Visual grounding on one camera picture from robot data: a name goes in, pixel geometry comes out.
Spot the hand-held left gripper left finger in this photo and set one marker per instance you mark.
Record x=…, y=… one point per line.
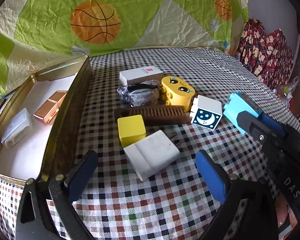
x=82, y=176

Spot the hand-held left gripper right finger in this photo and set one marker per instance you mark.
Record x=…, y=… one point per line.
x=210, y=175

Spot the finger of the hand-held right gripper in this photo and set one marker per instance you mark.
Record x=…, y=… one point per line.
x=273, y=126
x=250, y=123

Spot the light blue toy block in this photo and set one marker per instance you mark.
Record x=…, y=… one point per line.
x=231, y=110

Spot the gold tin box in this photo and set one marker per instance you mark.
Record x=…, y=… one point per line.
x=65, y=130

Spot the yellow cube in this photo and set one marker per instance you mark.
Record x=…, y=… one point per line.
x=131, y=130

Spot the brown comb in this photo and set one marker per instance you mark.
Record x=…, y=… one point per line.
x=162, y=113

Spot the clear bag of purple crystals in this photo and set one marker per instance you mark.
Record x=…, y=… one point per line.
x=137, y=96

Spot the clear plastic bag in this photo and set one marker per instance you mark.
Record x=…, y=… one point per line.
x=286, y=90

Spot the white moon print block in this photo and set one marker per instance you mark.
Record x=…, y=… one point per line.
x=206, y=116

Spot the white power adapter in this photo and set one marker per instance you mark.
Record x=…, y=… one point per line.
x=152, y=152

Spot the checkered bed sheet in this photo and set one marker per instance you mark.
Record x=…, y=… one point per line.
x=140, y=205

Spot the red plaid bear print cloth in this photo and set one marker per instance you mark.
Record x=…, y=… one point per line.
x=265, y=52

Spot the rose gold lipstick case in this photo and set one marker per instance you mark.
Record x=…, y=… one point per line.
x=48, y=108

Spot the yellow face toy block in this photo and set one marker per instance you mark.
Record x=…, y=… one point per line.
x=177, y=92

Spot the clear plastic box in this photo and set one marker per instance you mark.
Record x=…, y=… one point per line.
x=16, y=128

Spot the white box with red label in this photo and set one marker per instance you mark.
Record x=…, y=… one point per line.
x=140, y=75

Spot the green basketball print quilt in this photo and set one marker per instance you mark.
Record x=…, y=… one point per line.
x=52, y=17

